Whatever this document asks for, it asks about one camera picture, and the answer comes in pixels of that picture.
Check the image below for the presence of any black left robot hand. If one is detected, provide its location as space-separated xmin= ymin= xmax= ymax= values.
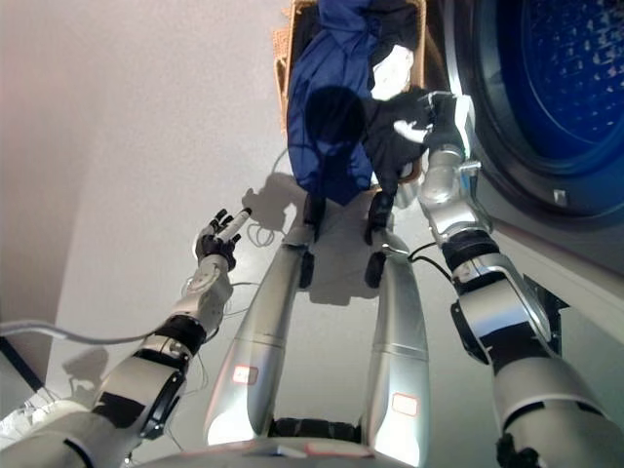
xmin=194 ymin=207 xmax=253 ymax=272

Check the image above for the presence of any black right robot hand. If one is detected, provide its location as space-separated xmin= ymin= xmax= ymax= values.
xmin=393 ymin=91 xmax=472 ymax=147

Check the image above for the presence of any black garment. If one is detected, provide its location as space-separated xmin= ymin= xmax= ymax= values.
xmin=363 ymin=86 xmax=440 ymax=196

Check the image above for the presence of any grey front-load washing machine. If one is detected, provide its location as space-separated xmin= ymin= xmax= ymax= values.
xmin=438 ymin=0 xmax=624 ymax=280

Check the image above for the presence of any tan woven laundry basket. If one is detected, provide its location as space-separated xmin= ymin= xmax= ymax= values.
xmin=270 ymin=0 xmax=428 ymax=187

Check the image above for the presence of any white garment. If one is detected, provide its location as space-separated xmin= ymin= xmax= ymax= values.
xmin=370 ymin=43 xmax=416 ymax=101

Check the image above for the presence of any black left robot foot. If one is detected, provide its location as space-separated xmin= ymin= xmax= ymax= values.
xmin=297 ymin=193 xmax=327 ymax=290

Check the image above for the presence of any black robot foot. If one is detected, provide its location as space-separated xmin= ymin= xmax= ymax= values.
xmin=297 ymin=193 xmax=327 ymax=290
xmin=363 ymin=192 xmax=394 ymax=290

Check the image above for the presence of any black right robot foot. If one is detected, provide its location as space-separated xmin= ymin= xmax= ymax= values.
xmin=363 ymin=192 xmax=394 ymax=290

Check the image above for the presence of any blue garment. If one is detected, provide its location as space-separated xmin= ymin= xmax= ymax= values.
xmin=286 ymin=0 xmax=377 ymax=207

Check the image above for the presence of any silver right robot leg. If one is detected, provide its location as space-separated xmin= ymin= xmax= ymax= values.
xmin=363 ymin=238 xmax=433 ymax=467

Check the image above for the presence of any crumpled white plastic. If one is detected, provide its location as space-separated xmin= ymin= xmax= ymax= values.
xmin=0 ymin=397 xmax=64 ymax=446

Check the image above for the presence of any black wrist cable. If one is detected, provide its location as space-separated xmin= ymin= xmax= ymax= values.
xmin=407 ymin=242 xmax=460 ymax=285

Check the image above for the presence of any thick white cable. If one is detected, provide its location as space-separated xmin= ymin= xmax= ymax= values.
xmin=0 ymin=319 xmax=163 ymax=345

